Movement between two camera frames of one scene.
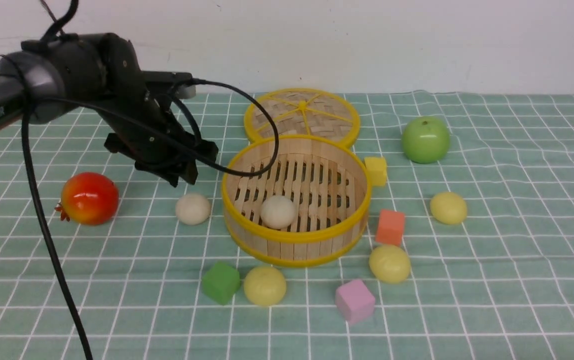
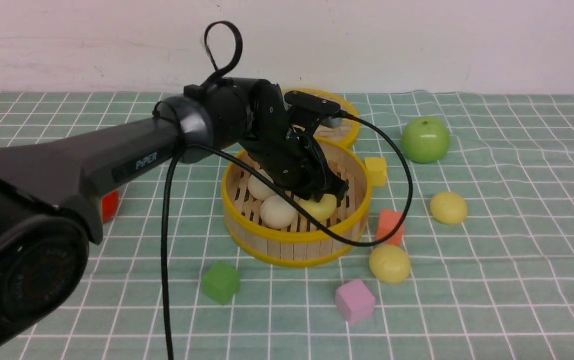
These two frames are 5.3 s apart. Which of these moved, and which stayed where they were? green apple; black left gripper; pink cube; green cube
Moved: black left gripper
Stayed: green apple; pink cube; green cube
